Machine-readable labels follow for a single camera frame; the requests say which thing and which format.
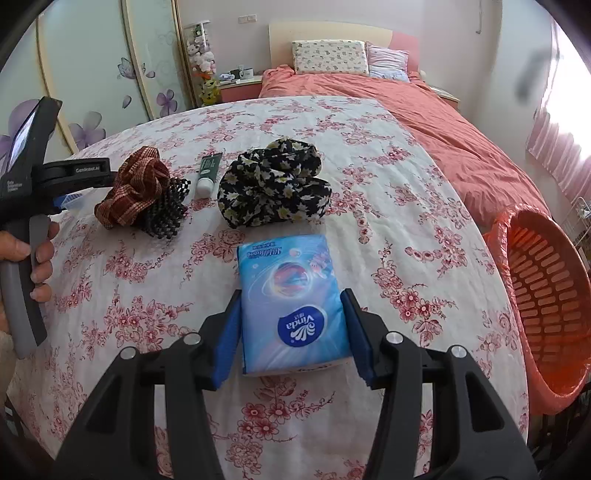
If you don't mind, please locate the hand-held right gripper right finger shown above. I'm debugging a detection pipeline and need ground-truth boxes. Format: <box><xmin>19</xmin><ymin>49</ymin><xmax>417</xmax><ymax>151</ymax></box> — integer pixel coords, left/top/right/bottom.
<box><xmin>341</xmin><ymin>288</ymin><xmax>541</xmax><ymax>480</ymax></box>

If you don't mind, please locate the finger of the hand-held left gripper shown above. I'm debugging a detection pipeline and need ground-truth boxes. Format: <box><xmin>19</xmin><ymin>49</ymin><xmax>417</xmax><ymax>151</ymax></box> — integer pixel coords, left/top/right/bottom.
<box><xmin>54</xmin><ymin>193</ymin><xmax>86</xmax><ymax>216</ymax></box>
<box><xmin>68</xmin><ymin>158</ymin><xmax>117</xmax><ymax>190</ymax></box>

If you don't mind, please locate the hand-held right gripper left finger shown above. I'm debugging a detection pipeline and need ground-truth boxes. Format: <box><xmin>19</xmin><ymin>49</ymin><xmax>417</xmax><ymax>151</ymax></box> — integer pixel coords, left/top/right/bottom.
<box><xmin>55</xmin><ymin>290</ymin><xmax>243</xmax><ymax>480</ymax></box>

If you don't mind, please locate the brown plaid cloth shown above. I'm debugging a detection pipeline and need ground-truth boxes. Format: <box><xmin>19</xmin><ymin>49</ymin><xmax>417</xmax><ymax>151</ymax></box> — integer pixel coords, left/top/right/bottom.
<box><xmin>95</xmin><ymin>146</ymin><xmax>171</xmax><ymax>229</ymax></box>

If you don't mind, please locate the blue tissue pack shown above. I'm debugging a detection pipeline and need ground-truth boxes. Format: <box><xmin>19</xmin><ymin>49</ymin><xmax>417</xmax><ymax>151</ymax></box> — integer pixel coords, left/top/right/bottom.
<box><xmin>237</xmin><ymin>234</ymin><xmax>354</xmax><ymax>377</ymax></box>

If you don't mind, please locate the orange plastic laundry basket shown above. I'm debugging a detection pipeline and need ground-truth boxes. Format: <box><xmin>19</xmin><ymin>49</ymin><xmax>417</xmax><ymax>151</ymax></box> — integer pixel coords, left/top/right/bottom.
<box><xmin>482</xmin><ymin>203</ymin><xmax>591</xmax><ymax>416</ymax></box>

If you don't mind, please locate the person's left hand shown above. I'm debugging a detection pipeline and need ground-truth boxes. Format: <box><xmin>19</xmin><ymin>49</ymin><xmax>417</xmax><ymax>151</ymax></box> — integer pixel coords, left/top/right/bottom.
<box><xmin>0</xmin><ymin>220</ymin><xmax>62</xmax><ymax>333</ymax></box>

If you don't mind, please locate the black checkered cloth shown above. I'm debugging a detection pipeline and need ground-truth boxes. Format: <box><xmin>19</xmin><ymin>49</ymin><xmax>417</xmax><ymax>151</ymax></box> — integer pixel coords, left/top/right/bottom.
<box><xmin>142</xmin><ymin>175</ymin><xmax>191</xmax><ymax>240</ymax></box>

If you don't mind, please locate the floral tablecloth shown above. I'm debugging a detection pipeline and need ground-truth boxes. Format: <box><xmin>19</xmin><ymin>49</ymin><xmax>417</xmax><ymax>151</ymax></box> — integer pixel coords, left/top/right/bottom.
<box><xmin>7</xmin><ymin>96</ymin><xmax>529</xmax><ymax>480</ymax></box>

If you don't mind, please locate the green and white tube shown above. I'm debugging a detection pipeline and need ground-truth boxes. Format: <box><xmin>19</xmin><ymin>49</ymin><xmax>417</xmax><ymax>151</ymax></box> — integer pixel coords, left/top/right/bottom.
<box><xmin>194</xmin><ymin>154</ymin><xmax>223</xmax><ymax>199</ymax></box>

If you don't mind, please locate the wardrobe with flower doors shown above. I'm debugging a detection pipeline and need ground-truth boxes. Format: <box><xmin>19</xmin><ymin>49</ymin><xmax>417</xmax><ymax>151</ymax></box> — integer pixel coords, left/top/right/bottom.
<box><xmin>0</xmin><ymin>0</ymin><xmax>195</xmax><ymax>158</ymax></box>

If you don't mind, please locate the yellow plush toy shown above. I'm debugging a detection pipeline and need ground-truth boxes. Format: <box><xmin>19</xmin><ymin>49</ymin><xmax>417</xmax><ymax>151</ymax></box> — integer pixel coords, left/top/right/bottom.
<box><xmin>199</xmin><ymin>76</ymin><xmax>221</xmax><ymax>108</ymax></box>

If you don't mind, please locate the clear tube of plush toys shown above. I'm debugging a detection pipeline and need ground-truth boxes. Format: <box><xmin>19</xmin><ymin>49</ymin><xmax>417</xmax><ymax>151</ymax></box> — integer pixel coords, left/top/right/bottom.
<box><xmin>182</xmin><ymin>21</ymin><xmax>220</xmax><ymax>80</ymax></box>

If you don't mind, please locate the black floral cloth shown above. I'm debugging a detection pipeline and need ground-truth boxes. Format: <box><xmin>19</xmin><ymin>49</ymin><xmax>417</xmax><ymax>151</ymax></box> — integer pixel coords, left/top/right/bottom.
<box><xmin>217</xmin><ymin>137</ymin><xmax>332</xmax><ymax>229</ymax></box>

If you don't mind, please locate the pink nightstand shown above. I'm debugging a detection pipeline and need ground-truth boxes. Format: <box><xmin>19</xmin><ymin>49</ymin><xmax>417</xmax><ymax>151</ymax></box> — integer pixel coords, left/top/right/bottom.
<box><xmin>217</xmin><ymin>74</ymin><xmax>264</xmax><ymax>104</ymax></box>

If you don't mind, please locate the salmon duvet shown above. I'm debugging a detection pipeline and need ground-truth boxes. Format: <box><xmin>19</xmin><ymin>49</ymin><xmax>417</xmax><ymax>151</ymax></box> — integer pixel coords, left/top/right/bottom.
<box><xmin>259</xmin><ymin>65</ymin><xmax>552</xmax><ymax>232</ymax></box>

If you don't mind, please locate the wooden nightstand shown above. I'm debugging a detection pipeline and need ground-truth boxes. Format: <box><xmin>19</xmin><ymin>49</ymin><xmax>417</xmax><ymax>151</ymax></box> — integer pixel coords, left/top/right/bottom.
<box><xmin>431</xmin><ymin>88</ymin><xmax>462</xmax><ymax>112</ymax></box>

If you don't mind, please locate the floral pillow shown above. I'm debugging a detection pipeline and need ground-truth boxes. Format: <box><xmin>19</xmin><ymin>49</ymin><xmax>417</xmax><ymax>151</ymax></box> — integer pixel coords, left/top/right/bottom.
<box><xmin>291</xmin><ymin>40</ymin><xmax>370</xmax><ymax>76</ymax></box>

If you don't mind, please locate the cream and pink headboard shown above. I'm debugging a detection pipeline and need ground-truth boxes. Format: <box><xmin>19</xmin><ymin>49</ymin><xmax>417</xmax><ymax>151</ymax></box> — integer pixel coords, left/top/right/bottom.
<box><xmin>269</xmin><ymin>21</ymin><xmax>421</xmax><ymax>75</ymax></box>

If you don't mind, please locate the pink striped pillow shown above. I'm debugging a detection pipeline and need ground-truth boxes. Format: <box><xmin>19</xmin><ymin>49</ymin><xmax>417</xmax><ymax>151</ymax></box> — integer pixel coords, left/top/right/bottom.
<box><xmin>366</xmin><ymin>44</ymin><xmax>411</xmax><ymax>82</ymax></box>

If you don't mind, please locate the pink curtain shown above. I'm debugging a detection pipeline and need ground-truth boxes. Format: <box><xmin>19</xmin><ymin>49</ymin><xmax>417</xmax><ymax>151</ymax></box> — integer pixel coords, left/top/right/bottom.
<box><xmin>524</xmin><ymin>14</ymin><xmax>591</xmax><ymax>190</ymax></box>

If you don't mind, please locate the white wire rack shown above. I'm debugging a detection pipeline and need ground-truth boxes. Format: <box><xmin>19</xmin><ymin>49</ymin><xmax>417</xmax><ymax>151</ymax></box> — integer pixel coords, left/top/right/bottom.
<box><xmin>570</xmin><ymin>196</ymin><xmax>591</xmax><ymax>252</ymax></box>

